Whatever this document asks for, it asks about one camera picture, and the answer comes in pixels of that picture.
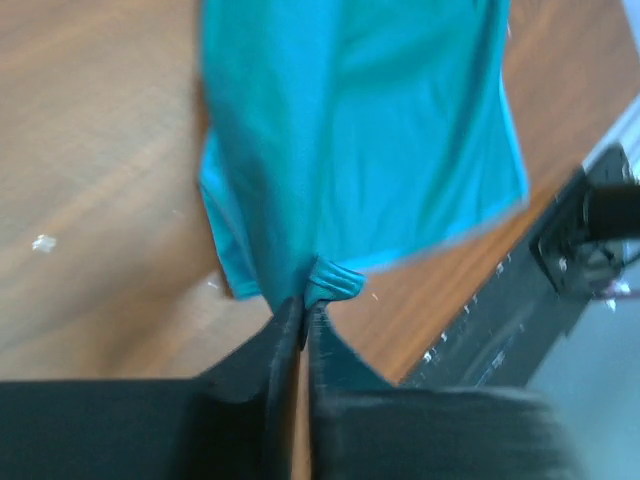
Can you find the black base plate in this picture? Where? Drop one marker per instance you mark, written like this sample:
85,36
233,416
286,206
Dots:
538,292

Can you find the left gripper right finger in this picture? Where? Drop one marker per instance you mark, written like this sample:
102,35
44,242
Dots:
362,427

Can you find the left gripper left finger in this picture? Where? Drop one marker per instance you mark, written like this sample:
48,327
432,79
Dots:
232,421

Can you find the teal cloth napkin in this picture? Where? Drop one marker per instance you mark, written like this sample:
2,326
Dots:
351,135

